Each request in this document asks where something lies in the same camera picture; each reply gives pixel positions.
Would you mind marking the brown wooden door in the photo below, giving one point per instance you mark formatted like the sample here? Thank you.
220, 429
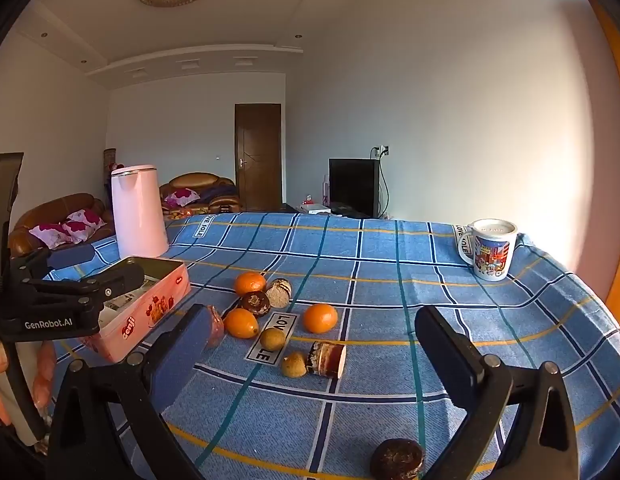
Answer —
257, 160

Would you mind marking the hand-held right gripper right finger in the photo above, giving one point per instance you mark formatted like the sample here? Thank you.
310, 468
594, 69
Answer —
447, 360

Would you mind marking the black television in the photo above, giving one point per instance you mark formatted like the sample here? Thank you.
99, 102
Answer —
354, 185

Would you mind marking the blue plaid tablecloth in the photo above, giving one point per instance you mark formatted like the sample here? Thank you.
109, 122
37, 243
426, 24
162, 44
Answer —
370, 270

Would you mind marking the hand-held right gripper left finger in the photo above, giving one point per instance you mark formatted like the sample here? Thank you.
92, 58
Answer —
189, 355

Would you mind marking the tall patterned vase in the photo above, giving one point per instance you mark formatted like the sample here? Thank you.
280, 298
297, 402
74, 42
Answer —
109, 160

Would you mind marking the white printed mug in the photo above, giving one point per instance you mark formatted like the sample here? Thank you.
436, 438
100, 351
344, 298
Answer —
490, 255

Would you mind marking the low television stand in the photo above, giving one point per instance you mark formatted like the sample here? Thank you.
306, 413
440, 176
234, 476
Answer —
295, 208

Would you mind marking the orange snack bags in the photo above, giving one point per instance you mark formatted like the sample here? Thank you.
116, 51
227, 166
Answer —
175, 214

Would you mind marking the brown leather sofa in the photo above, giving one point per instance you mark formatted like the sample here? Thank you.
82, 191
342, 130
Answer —
44, 210

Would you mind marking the printed paper leaflet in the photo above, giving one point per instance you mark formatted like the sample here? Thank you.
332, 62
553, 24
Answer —
124, 301

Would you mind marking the orange wooden door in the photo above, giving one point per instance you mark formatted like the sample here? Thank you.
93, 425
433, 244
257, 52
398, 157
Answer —
612, 160

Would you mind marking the person's left hand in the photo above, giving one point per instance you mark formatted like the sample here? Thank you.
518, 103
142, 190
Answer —
44, 375

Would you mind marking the white and red box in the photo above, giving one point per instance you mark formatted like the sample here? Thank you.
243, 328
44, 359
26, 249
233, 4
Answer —
312, 207

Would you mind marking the chocolate coated cake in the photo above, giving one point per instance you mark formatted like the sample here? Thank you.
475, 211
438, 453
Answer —
397, 457
279, 292
327, 358

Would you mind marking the pink electric kettle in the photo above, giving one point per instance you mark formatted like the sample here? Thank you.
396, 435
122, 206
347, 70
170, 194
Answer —
139, 215

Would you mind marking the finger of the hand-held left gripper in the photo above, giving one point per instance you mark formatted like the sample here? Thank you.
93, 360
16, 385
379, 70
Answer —
72, 256
119, 280

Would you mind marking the pink tin box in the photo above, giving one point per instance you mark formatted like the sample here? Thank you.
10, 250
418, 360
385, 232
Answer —
154, 310

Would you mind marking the small yellowish round fruit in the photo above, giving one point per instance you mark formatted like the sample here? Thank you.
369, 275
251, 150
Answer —
273, 338

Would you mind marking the brown leather armchair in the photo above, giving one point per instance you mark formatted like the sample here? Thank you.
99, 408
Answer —
209, 202

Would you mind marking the dark round fruit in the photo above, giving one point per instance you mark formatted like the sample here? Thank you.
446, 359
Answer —
255, 303

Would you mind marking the orange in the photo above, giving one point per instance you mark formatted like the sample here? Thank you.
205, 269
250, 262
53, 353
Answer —
250, 283
320, 318
241, 322

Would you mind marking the pink floral pillow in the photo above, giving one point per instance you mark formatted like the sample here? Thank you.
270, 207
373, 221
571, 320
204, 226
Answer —
181, 196
69, 227

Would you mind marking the purple blanket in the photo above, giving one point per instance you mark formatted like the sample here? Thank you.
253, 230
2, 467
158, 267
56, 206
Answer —
219, 191

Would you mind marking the red wrapped snack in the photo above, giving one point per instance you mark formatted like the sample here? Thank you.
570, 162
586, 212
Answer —
215, 327

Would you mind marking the small brown round fruit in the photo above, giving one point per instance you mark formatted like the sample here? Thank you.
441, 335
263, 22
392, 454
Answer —
294, 364

